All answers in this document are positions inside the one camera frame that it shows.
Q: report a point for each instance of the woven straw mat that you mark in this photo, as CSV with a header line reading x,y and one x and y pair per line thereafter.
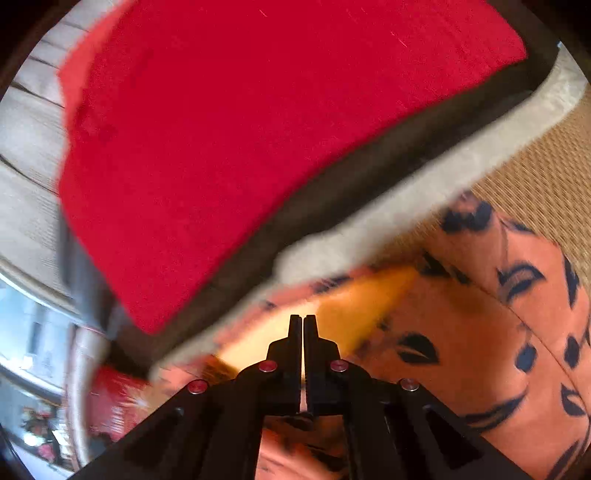
x,y
545,175

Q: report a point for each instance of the red blanket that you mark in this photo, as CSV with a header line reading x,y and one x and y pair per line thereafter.
x,y
231,138

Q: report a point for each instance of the beige dotted curtain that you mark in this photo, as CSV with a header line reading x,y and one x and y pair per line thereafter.
x,y
27,152

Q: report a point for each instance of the orange floral shirt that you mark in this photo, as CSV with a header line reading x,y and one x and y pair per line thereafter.
x,y
485,332

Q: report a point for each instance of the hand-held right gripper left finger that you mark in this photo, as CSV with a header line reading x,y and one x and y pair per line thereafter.
x,y
277,383

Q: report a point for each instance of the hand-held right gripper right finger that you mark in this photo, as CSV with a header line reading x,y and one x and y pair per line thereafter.
x,y
323,383

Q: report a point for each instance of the brown leather sofa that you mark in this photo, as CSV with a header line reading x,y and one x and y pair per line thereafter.
x,y
323,203

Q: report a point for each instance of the red tin box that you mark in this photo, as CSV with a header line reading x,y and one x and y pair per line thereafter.
x,y
115,401

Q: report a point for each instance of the white standing air conditioner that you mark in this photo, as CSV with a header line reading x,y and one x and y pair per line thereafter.
x,y
32,323

